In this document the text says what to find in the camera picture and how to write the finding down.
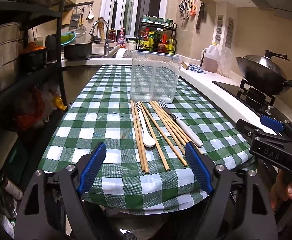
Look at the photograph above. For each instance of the black spice rack with bottles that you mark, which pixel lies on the black spice rack with bottles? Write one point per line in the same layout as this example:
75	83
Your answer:
157	35

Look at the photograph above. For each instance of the green white checkered tablecloth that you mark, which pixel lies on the green white checkered tablecloth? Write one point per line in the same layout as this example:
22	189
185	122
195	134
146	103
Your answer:
101	113

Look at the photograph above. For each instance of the black metal shelf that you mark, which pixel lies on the black metal shelf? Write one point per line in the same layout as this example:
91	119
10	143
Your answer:
28	115

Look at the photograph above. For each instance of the white ceramic spoon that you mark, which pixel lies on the white ceramic spoon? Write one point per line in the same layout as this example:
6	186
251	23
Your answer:
148	140

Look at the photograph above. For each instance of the pink soap bottle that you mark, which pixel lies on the pink soap bottle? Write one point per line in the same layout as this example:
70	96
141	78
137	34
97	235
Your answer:
121	38

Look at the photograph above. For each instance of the black cooking pot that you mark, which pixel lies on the black cooking pot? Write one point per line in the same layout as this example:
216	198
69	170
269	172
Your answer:
77	51

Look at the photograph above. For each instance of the clear plastic container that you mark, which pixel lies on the clear plastic container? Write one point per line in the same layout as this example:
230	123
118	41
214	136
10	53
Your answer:
154	76

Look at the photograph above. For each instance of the hanging cleaver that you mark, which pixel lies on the hanging cleaver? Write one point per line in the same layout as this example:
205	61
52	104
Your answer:
200	15

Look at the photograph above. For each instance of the metal box grater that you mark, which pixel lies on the metal box grater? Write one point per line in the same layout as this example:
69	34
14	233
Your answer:
75	20

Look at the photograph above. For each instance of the chrome kitchen faucet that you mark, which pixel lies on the chrome kitchen faucet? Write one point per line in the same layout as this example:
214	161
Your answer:
103	28

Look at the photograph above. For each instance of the white dish in sink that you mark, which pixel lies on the white dish in sink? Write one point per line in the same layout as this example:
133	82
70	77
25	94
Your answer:
119	52

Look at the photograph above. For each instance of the green plastic basin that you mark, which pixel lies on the green plastic basin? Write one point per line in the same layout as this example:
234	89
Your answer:
67	38

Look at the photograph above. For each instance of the white-handled metal fork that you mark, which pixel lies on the white-handled metal fork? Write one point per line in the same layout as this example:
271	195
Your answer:
188	131

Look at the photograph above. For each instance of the person's right hand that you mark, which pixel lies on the person's right hand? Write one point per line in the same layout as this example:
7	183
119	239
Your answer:
281	191

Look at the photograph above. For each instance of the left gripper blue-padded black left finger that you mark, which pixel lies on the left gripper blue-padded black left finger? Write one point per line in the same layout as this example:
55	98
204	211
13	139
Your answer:
53	199

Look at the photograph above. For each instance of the black wok with lid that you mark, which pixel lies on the black wok with lid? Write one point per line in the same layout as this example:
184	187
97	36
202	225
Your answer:
263	74

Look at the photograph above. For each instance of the hanging kitchen utensils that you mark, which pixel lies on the hanging kitchen utensils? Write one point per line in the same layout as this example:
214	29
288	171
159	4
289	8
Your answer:
187	8

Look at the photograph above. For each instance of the plastic oil jug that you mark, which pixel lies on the plastic oil jug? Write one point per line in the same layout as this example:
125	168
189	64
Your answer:
210	58

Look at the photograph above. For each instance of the blue dish cloth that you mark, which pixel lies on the blue dish cloth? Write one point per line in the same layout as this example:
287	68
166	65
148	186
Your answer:
195	68

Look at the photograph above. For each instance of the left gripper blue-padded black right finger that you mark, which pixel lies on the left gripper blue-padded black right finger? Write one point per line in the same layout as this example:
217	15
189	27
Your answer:
253	218

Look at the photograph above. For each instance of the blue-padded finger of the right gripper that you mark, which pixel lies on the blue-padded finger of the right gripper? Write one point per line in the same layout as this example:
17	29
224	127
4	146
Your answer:
275	125

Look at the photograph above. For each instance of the hanging white ladle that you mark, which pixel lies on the hanging white ladle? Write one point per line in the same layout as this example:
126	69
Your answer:
90	16

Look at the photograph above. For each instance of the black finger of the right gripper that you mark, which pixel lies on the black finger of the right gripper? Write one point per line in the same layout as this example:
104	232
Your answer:
248	128

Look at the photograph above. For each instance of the orange lidded pot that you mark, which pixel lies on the orange lidded pot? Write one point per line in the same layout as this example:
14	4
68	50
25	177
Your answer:
32	58

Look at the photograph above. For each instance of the clear plastic bag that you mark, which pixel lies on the clear plastic bag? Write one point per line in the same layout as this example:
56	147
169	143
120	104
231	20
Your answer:
226	63

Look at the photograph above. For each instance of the black gas stove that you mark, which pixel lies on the black gas stove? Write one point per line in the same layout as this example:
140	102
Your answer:
260	103

